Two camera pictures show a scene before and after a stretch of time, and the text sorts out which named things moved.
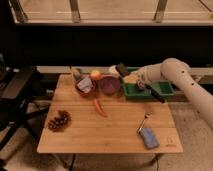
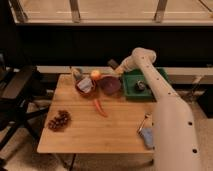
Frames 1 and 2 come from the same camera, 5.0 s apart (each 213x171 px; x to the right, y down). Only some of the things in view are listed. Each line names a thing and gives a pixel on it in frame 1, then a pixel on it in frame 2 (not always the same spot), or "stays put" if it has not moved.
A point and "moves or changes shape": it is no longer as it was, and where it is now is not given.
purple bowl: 109,85 stays put
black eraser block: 122,69 moves or changes shape
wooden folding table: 103,123 stays put
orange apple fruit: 96,75 stays put
